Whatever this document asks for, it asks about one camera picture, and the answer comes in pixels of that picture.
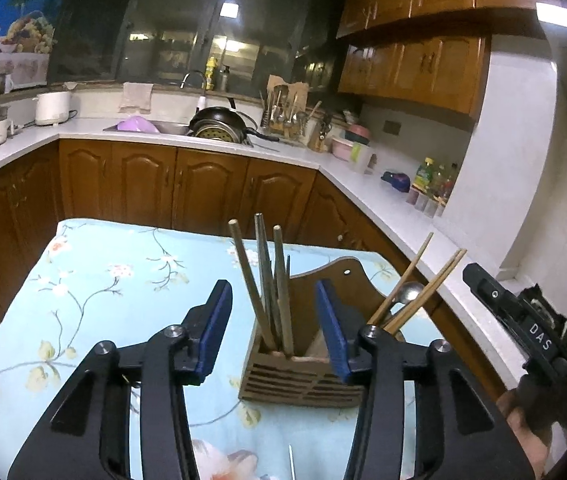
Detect cooking oil bottle yellow cap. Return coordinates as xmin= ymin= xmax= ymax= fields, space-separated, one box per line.
xmin=414 ymin=157 xmax=437 ymax=191

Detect beige hanging towel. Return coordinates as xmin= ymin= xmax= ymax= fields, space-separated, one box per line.
xmin=118 ymin=82 xmax=154 ymax=115

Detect wooden utensil holder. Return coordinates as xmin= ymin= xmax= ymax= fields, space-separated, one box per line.
xmin=238 ymin=254 xmax=400 ymax=409

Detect wooden lower cabinets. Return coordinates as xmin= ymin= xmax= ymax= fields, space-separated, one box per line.
xmin=0 ymin=138 xmax=510 ymax=387

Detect grey metal chopstick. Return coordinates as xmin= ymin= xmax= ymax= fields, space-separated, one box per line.
xmin=254 ymin=213 xmax=285 ymax=349

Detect row of small spice jars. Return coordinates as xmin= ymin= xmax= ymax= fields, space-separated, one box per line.
xmin=408 ymin=187 xmax=447 ymax=219

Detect tropical fruit wall poster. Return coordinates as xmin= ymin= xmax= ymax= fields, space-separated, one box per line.
xmin=0 ymin=0 xmax=80 ymax=87

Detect chrome faucet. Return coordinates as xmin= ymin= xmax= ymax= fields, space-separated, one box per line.
xmin=180 ymin=70 xmax=208 ymax=111

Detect dark kitchen window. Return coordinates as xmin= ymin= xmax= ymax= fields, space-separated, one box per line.
xmin=46 ymin=0 xmax=349 ymax=98

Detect white rice cooker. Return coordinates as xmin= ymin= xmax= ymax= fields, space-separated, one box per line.
xmin=32 ymin=90 xmax=73 ymax=127

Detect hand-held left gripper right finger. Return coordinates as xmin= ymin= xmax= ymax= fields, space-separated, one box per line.
xmin=314 ymin=279 xmax=535 ymax=480

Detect steel sink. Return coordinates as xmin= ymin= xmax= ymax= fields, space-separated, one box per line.
xmin=102 ymin=119 xmax=195 ymax=137

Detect floral light blue tablecloth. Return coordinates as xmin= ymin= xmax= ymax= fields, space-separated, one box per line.
xmin=0 ymin=217 xmax=445 ymax=480

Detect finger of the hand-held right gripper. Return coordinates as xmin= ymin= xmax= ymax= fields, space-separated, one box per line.
xmin=461 ymin=261 xmax=567 ymax=387

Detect person's right hand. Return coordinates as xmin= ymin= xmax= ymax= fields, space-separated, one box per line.
xmin=495 ymin=389 xmax=550 ymax=477

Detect wooden upper cabinets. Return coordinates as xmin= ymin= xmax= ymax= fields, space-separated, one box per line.
xmin=336 ymin=0 xmax=564 ymax=116

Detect blue and purple object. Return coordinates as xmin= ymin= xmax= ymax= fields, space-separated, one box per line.
xmin=380 ymin=170 xmax=411 ymax=193

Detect steel range hood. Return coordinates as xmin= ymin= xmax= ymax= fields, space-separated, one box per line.
xmin=535 ymin=2 xmax=567 ymax=34

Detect purple plastic basin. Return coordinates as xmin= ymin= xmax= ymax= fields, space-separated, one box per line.
xmin=116 ymin=115 xmax=161 ymax=134

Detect pink plastic container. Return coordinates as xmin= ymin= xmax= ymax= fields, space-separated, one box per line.
xmin=332 ymin=135 xmax=359 ymax=161

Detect wooden cabinets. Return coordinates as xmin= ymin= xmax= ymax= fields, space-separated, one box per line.
xmin=336 ymin=0 xmax=564 ymax=116
xmin=0 ymin=138 xmax=510 ymax=387

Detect black wok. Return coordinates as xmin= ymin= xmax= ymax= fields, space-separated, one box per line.
xmin=188 ymin=106 xmax=280 ymax=142

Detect wooden cutlery rack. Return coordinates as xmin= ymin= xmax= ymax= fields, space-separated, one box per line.
xmin=261 ymin=74 xmax=309 ymax=141

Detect wooden knife block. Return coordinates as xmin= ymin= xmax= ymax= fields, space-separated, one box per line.
xmin=308 ymin=114 xmax=335 ymax=154

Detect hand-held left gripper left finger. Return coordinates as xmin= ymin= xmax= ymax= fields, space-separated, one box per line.
xmin=6 ymin=279 xmax=234 ymax=480

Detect silver metal spoon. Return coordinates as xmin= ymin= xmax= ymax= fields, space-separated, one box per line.
xmin=381 ymin=281 xmax=425 ymax=326

